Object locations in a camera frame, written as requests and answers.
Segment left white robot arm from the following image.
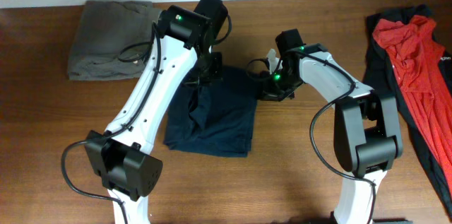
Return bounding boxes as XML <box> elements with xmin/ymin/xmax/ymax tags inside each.
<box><xmin>85</xmin><ymin>0</ymin><xmax>229</xmax><ymax>223</ymax></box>

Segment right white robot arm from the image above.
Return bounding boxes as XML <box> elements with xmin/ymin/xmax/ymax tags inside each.
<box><xmin>260</xmin><ymin>29</ymin><xmax>403</xmax><ymax>224</ymax></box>

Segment black garment with logo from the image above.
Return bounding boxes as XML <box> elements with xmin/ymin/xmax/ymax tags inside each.
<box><xmin>362</xmin><ymin>4</ymin><xmax>451</xmax><ymax>216</ymax></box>

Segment navy blue t-shirt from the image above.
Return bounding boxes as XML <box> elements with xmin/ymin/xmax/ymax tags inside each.
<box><xmin>163</xmin><ymin>66</ymin><xmax>262</xmax><ymax>158</ymax></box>

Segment grey shorts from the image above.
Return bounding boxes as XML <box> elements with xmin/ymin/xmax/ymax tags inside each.
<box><xmin>67</xmin><ymin>0</ymin><xmax>162</xmax><ymax>81</ymax></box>

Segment red garment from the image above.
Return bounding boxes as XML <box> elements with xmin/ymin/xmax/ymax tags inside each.
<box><xmin>372</xmin><ymin>15</ymin><xmax>451</xmax><ymax>187</ymax></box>

